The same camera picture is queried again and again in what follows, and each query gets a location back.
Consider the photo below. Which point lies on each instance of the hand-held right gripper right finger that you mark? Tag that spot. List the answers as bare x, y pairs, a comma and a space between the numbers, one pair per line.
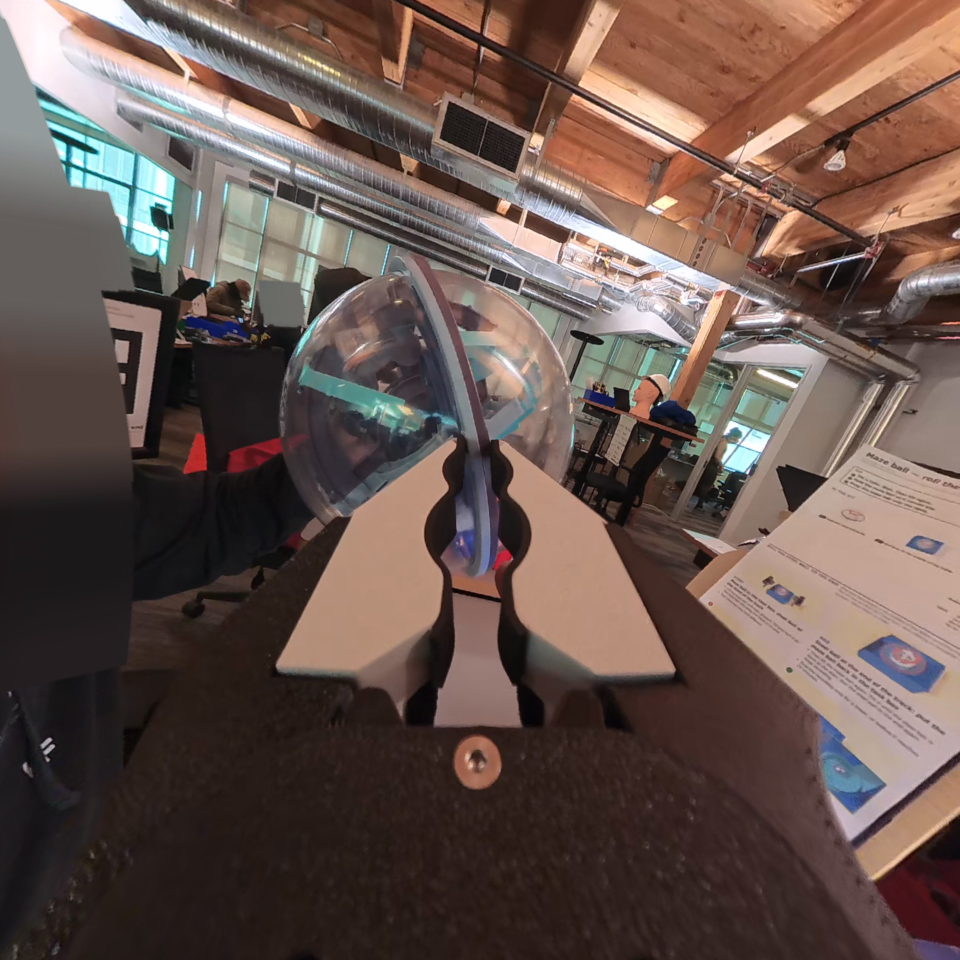
593, 600

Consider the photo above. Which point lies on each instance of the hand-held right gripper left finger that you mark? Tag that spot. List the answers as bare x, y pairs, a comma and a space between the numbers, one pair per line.
368, 600

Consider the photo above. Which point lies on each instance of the clear plastic maze ball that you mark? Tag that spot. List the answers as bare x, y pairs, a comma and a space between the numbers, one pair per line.
375, 390

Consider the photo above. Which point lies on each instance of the person's left forearm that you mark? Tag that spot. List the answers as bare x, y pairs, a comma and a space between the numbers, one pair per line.
210, 525

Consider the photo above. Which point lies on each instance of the wooden instruction board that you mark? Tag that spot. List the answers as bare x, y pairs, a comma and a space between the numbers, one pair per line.
855, 630

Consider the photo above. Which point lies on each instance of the black-framed marker sign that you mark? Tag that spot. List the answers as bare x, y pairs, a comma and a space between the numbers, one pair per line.
135, 375

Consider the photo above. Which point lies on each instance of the black backpack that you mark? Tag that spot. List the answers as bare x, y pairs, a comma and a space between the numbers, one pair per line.
60, 795

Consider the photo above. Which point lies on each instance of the silver ventilation duct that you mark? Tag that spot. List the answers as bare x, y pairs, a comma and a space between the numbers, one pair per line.
300, 90

